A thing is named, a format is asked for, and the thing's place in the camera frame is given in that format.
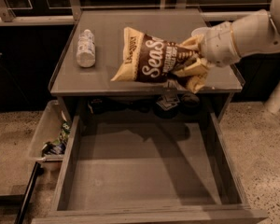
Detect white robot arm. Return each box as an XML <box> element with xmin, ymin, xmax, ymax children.
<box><xmin>172</xmin><ymin>0</ymin><xmax>280</xmax><ymax>77</ymax></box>

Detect clear plastic storage bin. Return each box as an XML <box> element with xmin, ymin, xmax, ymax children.
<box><xmin>28</xmin><ymin>100</ymin><xmax>64</xmax><ymax>171</ymax></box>

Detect green snack packets in bin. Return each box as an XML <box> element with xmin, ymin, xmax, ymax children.
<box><xmin>42</xmin><ymin>121</ymin><xmax>71</xmax><ymax>157</ymax></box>

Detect brown sea salt chip bag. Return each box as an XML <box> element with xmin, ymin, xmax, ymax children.
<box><xmin>112</xmin><ymin>27</ymin><xmax>209</xmax><ymax>93</ymax></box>

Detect white robot base pole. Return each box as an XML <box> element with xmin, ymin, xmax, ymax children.
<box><xmin>264</xmin><ymin>81</ymin><xmax>280</xmax><ymax>114</ymax></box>

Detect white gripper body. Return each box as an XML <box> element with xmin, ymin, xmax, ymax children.
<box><xmin>200</xmin><ymin>21</ymin><xmax>241</xmax><ymax>67</ymax></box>

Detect white plastic water bottle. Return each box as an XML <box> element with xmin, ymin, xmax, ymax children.
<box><xmin>77</xmin><ymin>29</ymin><xmax>95</xmax><ymax>68</ymax></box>

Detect white ceramic bowl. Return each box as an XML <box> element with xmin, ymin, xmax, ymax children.
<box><xmin>191</xmin><ymin>27</ymin><xmax>210</xmax><ymax>36</ymax></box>

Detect grey open top drawer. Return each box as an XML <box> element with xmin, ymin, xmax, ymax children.
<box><xmin>32</xmin><ymin>112</ymin><xmax>268</xmax><ymax>224</ymax></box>

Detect dark items on shelf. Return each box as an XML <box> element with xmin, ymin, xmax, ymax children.
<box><xmin>88</xmin><ymin>93</ymin><xmax>202</xmax><ymax>119</ymax></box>

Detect grey counter cabinet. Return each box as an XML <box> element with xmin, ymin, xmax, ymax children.
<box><xmin>48</xmin><ymin>8</ymin><xmax>245</xmax><ymax>123</ymax></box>

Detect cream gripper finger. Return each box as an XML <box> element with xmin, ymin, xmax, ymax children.
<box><xmin>174</xmin><ymin>58</ymin><xmax>211</xmax><ymax>77</ymax></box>
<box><xmin>181</xmin><ymin>35</ymin><xmax>204</xmax><ymax>51</ymax></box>

